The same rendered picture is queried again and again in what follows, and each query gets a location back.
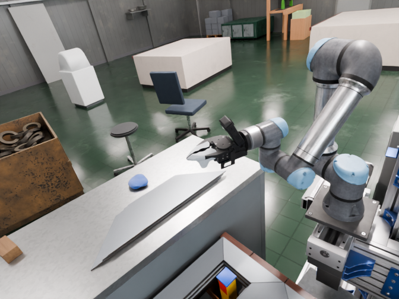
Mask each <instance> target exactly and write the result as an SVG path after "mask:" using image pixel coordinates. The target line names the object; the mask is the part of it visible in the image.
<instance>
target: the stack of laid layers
mask: <svg viewBox="0 0 399 299"><path fill-rule="evenodd" d="M225 267H226V268H228V269H229V270H230V271H231V272H233V273H234V274H235V275H236V276H237V278H236V280H237V281H238V282H240V283H241V284H242V285H243V286H244V287H245V289H244V290H246V289H247V287H249V285H250V284H251V283H250V282H249V281H248V280H247V279H246V278H244V277H243V276H242V275H241V274H240V273H239V272H237V271H236V270H235V269H234V268H232V267H231V266H230V265H229V264H228V263H227V262H225V261H224V257H223V261H222V262H221V263H220V264H219V265H218V266H216V267H215V268H214V269H213V270H212V271H211V272H210V273H209V274H208V275H207V276H206V277H205V278H204V279H203V280H202V281H201V282H200V283H199V284H198V285H197V286H196V287H195V288H194V289H193V290H192V291H191V292H190V293H189V294H188V295H187V296H186V297H184V298H183V299H195V298H196V297H197V296H198V295H199V294H200V293H201V292H202V291H203V290H204V289H205V288H206V287H207V286H208V285H209V284H210V283H211V282H212V281H213V280H214V279H215V278H216V276H217V275H218V274H219V273H220V272H221V271H222V270H223V269H224V268H225ZM244 290H243V292H244ZM243 292H242V293H243ZM242 293H241V294H242ZM241 294H240V295H241ZM240 295H239V296H240ZM239 296H238V298H239ZM238 298H237V299H238Z"/></svg>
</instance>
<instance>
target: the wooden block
mask: <svg viewBox="0 0 399 299"><path fill-rule="evenodd" d="M22 253H23V252H22V251H21V249H20V248H19V247H18V246H17V245H16V244H15V243H14V242H13V241H12V240H10V239H9V238H8V237H7V236H3V237H2V238H0V257H2V258H3V260H4V261H6V262H7V263H8V264H9V263H11V262H12V261H13V260H14V259H16V258H17V257H19V255H21V254H22Z"/></svg>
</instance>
